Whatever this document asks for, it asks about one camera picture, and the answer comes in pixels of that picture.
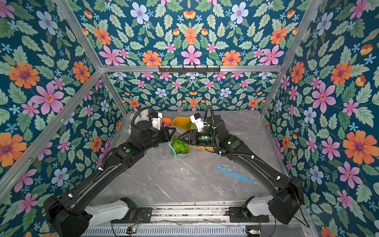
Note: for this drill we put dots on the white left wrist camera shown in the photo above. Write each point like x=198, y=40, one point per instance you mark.
x=157, y=120

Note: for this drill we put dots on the aluminium frame post right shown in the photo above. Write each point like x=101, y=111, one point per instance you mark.
x=309, y=14

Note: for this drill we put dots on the aluminium frame post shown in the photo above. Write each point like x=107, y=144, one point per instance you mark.
x=309, y=14
x=75, y=26

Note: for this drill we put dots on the spare clear zipper bag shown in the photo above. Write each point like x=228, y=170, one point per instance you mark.
x=236, y=175

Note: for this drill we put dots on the yellow plastic tray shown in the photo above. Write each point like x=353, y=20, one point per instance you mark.
x=181, y=123

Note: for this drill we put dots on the black hook rail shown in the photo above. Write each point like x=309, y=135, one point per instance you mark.
x=189, y=69

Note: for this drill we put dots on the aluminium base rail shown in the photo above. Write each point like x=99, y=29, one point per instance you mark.
x=203, y=219

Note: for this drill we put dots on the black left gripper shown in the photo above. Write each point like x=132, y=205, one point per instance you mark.
x=168, y=136

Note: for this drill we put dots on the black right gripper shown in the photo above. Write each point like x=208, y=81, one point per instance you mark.
x=191, y=137

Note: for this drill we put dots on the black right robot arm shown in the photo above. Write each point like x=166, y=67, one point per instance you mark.
x=287, y=193

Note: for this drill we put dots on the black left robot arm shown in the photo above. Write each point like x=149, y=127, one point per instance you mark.
x=70, y=214

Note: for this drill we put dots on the aluminium frame post left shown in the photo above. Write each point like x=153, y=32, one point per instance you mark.
x=75, y=26

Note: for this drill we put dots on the clear zipper bag blue seal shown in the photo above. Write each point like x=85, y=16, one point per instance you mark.
x=177, y=133

